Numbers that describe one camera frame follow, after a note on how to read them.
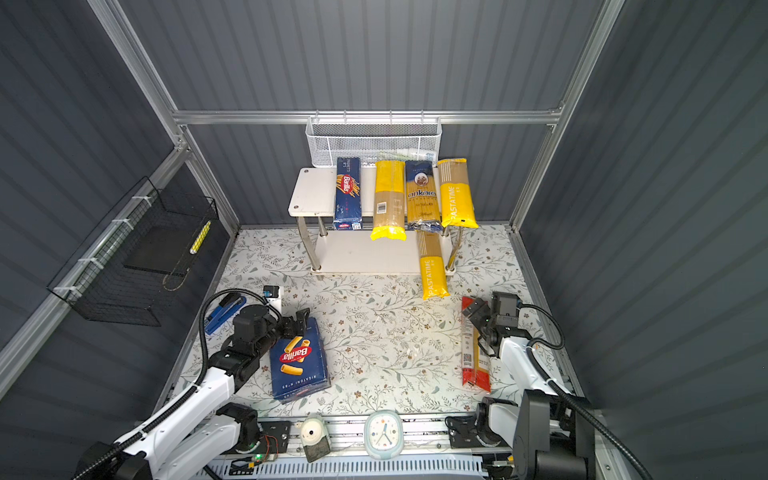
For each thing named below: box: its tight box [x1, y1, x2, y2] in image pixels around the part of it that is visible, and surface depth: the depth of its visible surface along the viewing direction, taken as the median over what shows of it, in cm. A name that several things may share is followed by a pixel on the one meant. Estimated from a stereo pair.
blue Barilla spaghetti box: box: [333, 156, 363, 230], surface depth 77 cm
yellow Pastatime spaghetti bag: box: [438, 158, 479, 228], surface depth 80 cm
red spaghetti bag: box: [462, 296, 491, 393], surface depth 84 cm
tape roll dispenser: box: [300, 414, 331, 463], surface depth 69 cm
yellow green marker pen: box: [190, 220, 211, 255], surface depth 81 cm
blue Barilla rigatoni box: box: [270, 317, 331, 404], surface depth 80 cm
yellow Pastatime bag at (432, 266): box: [417, 230, 450, 300], surface depth 100 cm
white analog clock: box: [364, 409, 404, 460], surface depth 74 cm
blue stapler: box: [204, 293, 247, 335], surface depth 96 cm
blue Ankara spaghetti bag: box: [405, 160, 441, 232], surface depth 78 cm
